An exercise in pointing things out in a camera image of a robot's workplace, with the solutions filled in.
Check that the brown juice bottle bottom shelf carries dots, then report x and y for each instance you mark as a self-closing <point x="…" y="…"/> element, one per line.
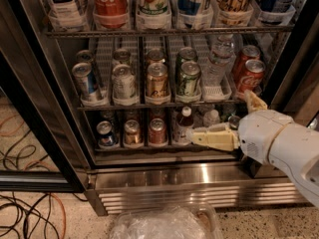
<point x="183" y="123"/>

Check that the green rear can middle shelf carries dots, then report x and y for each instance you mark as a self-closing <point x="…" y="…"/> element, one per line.
<point x="185" y="54"/>

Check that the gold can bottom shelf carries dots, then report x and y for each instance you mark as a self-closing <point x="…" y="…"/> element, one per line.
<point x="133" y="133"/>

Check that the green front can shelf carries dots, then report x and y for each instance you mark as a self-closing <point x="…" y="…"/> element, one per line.
<point x="187" y="77"/>

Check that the blue front can middle shelf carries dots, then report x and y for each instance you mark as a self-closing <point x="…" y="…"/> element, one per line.
<point x="86" y="80"/>

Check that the blue can shelf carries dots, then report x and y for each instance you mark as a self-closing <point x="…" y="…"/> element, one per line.
<point x="86" y="80"/>
<point x="85" y="56"/>
<point x="107" y="136"/>

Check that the white can shelf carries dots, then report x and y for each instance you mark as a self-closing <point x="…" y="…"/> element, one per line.
<point x="121" y="56"/>
<point x="124" y="82"/>

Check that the red cola bottle top shelf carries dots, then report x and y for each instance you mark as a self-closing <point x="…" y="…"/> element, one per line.
<point x="111" y="12"/>

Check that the green can shelf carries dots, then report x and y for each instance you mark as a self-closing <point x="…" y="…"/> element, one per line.
<point x="234" y="122"/>
<point x="185" y="54"/>
<point x="187" y="77"/>

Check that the red cola can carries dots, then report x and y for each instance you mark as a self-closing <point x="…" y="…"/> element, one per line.
<point x="251" y="75"/>
<point x="246" y="53"/>

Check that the stainless steel fridge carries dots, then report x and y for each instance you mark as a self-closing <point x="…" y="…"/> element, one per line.
<point x="145" y="176"/>

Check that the clear water bottle middle shelf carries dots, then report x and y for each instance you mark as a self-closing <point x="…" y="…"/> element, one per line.
<point x="219" y="58"/>

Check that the blue rear can middle shelf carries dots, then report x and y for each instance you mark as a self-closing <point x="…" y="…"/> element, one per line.
<point x="85" y="56"/>

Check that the green white bottle top shelf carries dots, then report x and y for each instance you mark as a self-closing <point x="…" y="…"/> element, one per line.
<point x="152" y="14"/>

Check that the clear plastic bin with bag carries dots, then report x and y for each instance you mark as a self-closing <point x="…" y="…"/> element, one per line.
<point x="180" y="221"/>

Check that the gold rear can middle shelf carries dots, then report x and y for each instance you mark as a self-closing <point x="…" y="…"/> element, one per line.
<point x="155" y="55"/>

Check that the green can bottom shelf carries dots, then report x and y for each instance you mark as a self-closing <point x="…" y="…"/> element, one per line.
<point x="234" y="122"/>

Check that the gold front can middle shelf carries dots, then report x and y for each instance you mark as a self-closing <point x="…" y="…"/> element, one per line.
<point x="157" y="78"/>

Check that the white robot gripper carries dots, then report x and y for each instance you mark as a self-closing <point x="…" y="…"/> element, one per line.
<point x="260" y="134"/>

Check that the red can bottom shelf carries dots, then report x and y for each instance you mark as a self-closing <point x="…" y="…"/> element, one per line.
<point x="157" y="131"/>

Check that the clear water bottle shelf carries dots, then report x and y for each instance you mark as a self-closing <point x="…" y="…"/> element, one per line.
<point x="219" y="58"/>
<point x="207" y="119"/>

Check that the red cola rear can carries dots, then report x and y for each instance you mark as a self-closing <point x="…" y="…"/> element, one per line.
<point x="246" y="53"/>

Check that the white rear can middle shelf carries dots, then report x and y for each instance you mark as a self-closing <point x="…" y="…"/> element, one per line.
<point x="121" y="56"/>

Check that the blue can bottom shelf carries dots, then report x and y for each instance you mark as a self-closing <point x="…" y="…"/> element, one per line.
<point x="107" y="136"/>

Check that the left glass fridge door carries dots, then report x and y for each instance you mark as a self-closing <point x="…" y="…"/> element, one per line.
<point x="32" y="159"/>

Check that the clear water bottle bottom shelf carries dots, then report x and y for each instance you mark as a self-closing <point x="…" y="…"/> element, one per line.
<point x="207" y="119"/>

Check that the red cola front can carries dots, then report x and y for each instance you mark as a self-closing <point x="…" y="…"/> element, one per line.
<point x="251" y="75"/>

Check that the gold can shelf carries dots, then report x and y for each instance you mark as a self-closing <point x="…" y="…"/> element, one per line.
<point x="157" y="78"/>
<point x="155" y="55"/>
<point x="133" y="133"/>

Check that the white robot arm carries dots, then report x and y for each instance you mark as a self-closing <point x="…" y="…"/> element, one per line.
<point x="295" y="151"/>

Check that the white front can middle shelf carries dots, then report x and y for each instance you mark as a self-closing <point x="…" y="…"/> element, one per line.
<point x="124" y="82"/>

